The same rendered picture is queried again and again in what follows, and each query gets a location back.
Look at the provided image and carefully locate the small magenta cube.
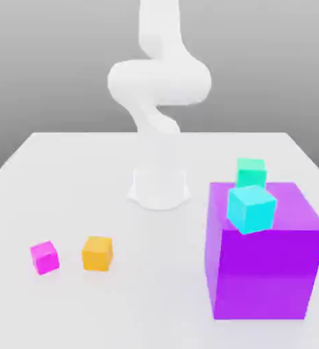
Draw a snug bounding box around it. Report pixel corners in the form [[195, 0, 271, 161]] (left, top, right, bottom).
[[29, 240, 61, 276]]

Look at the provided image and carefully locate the small orange cube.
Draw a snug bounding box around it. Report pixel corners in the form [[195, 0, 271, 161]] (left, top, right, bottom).
[[81, 236, 114, 273]]

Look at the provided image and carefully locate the small cyan cube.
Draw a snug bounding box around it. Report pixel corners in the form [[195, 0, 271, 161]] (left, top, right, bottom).
[[226, 184, 278, 236]]

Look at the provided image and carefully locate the small green cube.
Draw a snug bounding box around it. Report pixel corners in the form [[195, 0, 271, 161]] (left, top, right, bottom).
[[235, 157, 267, 189]]

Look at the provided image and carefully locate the large purple box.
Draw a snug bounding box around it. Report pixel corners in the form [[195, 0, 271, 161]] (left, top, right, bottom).
[[204, 181, 319, 320]]

